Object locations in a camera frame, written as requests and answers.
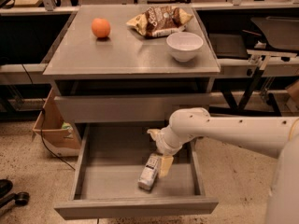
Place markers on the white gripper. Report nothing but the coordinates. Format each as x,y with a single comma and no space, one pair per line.
163,143

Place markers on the white blue plastic bottle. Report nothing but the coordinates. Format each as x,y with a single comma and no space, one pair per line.
149,173

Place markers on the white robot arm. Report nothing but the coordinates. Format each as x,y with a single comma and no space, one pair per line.
277,137

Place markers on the closed top drawer front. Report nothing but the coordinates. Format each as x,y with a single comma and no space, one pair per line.
126,108

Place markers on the open middle drawer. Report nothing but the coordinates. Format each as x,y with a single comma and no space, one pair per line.
110,162

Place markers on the grey drawer cabinet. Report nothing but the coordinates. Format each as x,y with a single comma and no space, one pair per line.
124,63

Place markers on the white ceramic bowl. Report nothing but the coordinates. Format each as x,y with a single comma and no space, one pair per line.
184,46

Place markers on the cardboard box on floor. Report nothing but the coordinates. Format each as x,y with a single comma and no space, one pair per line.
57,134

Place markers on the brown yellow chip bag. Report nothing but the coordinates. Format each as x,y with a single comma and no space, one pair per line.
160,21

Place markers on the orange fruit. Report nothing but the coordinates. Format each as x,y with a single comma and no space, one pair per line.
101,28

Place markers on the black chair caster wheel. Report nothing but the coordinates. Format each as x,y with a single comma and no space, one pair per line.
22,198

